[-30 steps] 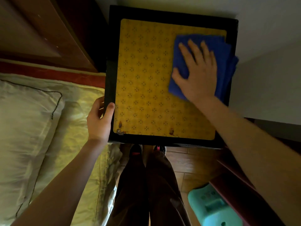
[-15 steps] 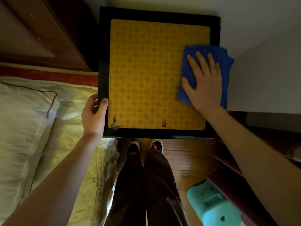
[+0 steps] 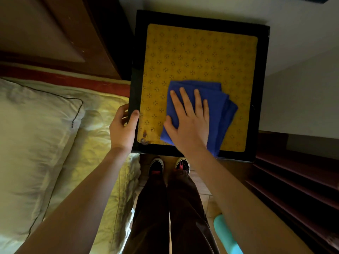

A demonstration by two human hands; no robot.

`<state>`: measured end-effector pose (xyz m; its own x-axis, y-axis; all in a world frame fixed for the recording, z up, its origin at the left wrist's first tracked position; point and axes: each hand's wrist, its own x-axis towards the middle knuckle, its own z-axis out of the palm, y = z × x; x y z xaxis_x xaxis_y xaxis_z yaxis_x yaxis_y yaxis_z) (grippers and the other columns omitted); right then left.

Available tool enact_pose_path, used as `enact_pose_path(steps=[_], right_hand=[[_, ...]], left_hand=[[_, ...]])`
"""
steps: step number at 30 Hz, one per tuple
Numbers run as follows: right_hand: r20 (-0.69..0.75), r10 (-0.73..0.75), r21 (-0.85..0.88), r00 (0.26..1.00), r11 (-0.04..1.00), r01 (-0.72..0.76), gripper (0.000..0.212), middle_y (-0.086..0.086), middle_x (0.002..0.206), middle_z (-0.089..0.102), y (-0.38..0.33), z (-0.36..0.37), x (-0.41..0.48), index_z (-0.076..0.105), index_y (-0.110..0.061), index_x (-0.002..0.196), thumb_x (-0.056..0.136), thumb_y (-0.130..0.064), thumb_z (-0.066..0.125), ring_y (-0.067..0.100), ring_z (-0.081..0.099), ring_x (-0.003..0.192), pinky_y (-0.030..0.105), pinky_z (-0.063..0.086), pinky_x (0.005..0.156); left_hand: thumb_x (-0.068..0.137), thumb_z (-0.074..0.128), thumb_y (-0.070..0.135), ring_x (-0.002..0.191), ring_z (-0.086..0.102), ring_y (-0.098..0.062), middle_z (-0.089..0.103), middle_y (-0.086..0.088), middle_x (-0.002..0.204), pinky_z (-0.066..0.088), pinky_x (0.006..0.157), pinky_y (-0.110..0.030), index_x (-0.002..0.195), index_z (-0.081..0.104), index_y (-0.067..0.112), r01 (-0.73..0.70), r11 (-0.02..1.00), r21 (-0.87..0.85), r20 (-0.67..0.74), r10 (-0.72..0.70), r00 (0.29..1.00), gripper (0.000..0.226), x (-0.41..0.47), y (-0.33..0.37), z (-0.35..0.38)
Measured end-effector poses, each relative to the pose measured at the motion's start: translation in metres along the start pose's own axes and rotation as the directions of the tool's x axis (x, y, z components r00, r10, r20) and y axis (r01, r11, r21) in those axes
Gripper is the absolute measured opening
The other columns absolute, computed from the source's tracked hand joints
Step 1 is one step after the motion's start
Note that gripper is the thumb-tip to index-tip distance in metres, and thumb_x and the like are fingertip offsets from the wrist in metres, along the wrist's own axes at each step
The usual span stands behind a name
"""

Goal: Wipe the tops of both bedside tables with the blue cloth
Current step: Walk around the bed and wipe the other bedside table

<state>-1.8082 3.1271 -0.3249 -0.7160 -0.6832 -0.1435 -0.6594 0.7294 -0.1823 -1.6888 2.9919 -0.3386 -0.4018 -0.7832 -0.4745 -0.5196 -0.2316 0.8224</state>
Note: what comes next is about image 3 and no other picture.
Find white pillow with dark piping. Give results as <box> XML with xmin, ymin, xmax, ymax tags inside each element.
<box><xmin>0</xmin><ymin>78</ymin><xmax>86</xmax><ymax>242</ymax></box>

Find person's right forearm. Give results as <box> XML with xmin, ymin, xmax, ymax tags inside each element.
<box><xmin>183</xmin><ymin>145</ymin><xmax>315</xmax><ymax>254</ymax></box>

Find person's right black shoe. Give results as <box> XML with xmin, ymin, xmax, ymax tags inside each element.
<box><xmin>175</xmin><ymin>158</ymin><xmax>191</xmax><ymax>175</ymax></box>

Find person's left hand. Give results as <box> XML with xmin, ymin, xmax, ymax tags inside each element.
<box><xmin>109</xmin><ymin>104</ymin><xmax>140</xmax><ymax>154</ymax></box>

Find black bedside table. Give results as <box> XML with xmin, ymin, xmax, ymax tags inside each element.
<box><xmin>128</xmin><ymin>10</ymin><xmax>270</xmax><ymax>162</ymax></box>

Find person's right hand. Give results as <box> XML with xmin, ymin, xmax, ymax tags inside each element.
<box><xmin>163</xmin><ymin>87</ymin><xmax>210</xmax><ymax>156</ymax></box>

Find teal cylinder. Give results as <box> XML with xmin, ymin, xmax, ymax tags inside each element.
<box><xmin>213</xmin><ymin>214</ymin><xmax>244</xmax><ymax>254</ymax></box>

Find dark wooden headboard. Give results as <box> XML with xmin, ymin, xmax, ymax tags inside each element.
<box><xmin>0</xmin><ymin>0</ymin><xmax>134</xmax><ymax>81</ymax></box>

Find person's left forearm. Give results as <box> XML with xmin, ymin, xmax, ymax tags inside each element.
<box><xmin>15</xmin><ymin>147</ymin><xmax>133</xmax><ymax>254</ymax></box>

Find dark wooden slatted shelf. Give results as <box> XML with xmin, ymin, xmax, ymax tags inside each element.
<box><xmin>245</xmin><ymin>131</ymin><xmax>339</xmax><ymax>254</ymax></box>

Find red mattress edge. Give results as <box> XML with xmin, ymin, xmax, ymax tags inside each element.
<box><xmin>0</xmin><ymin>65</ymin><xmax>131</xmax><ymax>98</ymax></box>

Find blue cloth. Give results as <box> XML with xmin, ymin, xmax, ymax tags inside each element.
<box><xmin>160</xmin><ymin>80</ymin><xmax>238</xmax><ymax>157</ymax></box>

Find person's left black shoe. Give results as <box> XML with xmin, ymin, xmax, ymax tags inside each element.
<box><xmin>148</xmin><ymin>158</ymin><xmax>165</xmax><ymax>177</ymax></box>

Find pale yellow bed cover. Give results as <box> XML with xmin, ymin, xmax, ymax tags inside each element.
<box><xmin>0</xmin><ymin>77</ymin><xmax>141</xmax><ymax>254</ymax></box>

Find dark brown trousers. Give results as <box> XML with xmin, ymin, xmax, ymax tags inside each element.
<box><xmin>122</xmin><ymin>169</ymin><xmax>221</xmax><ymax>254</ymax></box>

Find yellow patterned table mat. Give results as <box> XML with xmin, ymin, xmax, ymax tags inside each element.
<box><xmin>137</xmin><ymin>23</ymin><xmax>258</xmax><ymax>153</ymax></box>

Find person's black shoe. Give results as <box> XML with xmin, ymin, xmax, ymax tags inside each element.
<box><xmin>148</xmin><ymin>158</ymin><xmax>165</xmax><ymax>177</ymax></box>
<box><xmin>175</xmin><ymin>158</ymin><xmax>191</xmax><ymax>175</ymax></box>

